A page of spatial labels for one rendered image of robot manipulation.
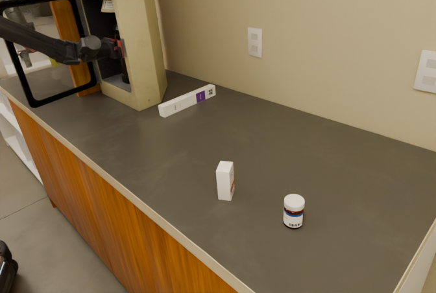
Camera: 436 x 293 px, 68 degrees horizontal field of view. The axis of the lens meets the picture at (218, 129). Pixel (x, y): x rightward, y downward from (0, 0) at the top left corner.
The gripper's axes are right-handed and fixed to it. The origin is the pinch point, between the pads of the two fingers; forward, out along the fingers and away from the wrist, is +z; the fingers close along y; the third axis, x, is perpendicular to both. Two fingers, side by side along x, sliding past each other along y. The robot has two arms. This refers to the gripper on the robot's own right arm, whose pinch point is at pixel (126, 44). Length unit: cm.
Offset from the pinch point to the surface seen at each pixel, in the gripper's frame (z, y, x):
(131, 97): -8.7, -11.1, 18.4
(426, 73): 35, -103, 3
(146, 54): -0.3, -15.1, 2.1
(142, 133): -17.9, -32.5, 23.7
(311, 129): 22, -76, 24
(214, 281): -34, -86, 37
